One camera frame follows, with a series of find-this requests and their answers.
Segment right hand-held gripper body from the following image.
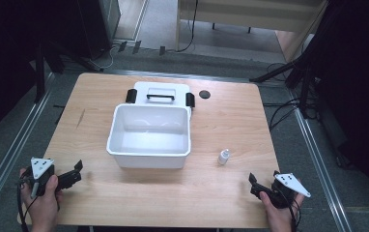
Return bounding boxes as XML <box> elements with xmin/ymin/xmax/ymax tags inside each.
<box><xmin>249</xmin><ymin>172</ymin><xmax>312</xmax><ymax>210</ymax></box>

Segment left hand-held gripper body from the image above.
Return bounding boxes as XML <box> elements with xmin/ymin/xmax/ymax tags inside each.
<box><xmin>20</xmin><ymin>157</ymin><xmax>83</xmax><ymax>199</ymax></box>

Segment person's right hand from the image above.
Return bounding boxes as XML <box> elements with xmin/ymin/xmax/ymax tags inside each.
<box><xmin>258</xmin><ymin>190</ymin><xmax>306</xmax><ymax>232</ymax></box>

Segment person's left hand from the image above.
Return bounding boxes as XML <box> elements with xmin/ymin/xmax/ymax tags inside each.
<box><xmin>18</xmin><ymin>167</ymin><xmax>65</xmax><ymax>232</ymax></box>

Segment small white dropper bottle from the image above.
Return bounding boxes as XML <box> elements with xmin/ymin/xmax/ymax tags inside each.
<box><xmin>217</xmin><ymin>148</ymin><xmax>231</xmax><ymax>166</ymax></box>

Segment white plastic storage box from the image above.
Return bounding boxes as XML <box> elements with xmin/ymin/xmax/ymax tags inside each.
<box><xmin>105</xmin><ymin>102</ymin><xmax>192</xmax><ymax>170</ymax></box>

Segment black metal stand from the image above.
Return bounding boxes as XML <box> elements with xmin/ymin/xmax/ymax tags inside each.
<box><xmin>249</xmin><ymin>47</ymin><xmax>324</xmax><ymax>119</ymax></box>
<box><xmin>32</xmin><ymin>40</ymin><xmax>104</xmax><ymax>104</ymax></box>

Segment dark cabinet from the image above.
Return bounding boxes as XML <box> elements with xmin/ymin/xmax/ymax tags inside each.
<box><xmin>74</xmin><ymin>0</ymin><xmax>123</xmax><ymax>61</ymax></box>

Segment light wooden bench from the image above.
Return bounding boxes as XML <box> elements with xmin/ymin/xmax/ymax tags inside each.
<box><xmin>175</xmin><ymin>0</ymin><xmax>330</xmax><ymax>63</ymax></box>

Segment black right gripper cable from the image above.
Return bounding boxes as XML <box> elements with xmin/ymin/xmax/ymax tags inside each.
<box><xmin>277</xmin><ymin>189</ymin><xmax>302</xmax><ymax>232</ymax></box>

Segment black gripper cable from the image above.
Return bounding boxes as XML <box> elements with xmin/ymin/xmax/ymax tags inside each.
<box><xmin>277</xmin><ymin>189</ymin><xmax>302</xmax><ymax>232</ymax></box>
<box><xmin>15</xmin><ymin>179</ymin><xmax>41</xmax><ymax>232</ymax></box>

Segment metal floor rail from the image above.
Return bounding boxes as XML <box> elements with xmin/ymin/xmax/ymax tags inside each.
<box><xmin>0</xmin><ymin>72</ymin><xmax>56</xmax><ymax>226</ymax></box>
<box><xmin>287</xmin><ymin>90</ymin><xmax>355</xmax><ymax>232</ymax></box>
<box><xmin>106</xmin><ymin>69</ymin><xmax>292</xmax><ymax>85</ymax></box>

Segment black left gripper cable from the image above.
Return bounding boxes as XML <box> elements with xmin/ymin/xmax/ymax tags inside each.
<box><xmin>15</xmin><ymin>179</ymin><xmax>41</xmax><ymax>232</ymax></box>

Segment black floor cables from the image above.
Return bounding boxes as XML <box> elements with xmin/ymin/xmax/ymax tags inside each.
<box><xmin>262</xmin><ymin>62</ymin><xmax>306</xmax><ymax>131</ymax></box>

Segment white box lid black handle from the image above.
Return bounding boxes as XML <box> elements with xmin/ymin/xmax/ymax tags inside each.
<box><xmin>125</xmin><ymin>80</ymin><xmax>196</xmax><ymax>118</ymax></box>

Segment white floor cable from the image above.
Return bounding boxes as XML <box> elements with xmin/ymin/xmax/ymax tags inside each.
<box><xmin>90</xmin><ymin>43</ymin><xmax>119</xmax><ymax>72</ymax></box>

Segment black hanging cable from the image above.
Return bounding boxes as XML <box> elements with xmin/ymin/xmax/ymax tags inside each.
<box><xmin>174</xmin><ymin>0</ymin><xmax>200</xmax><ymax>54</ymax></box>

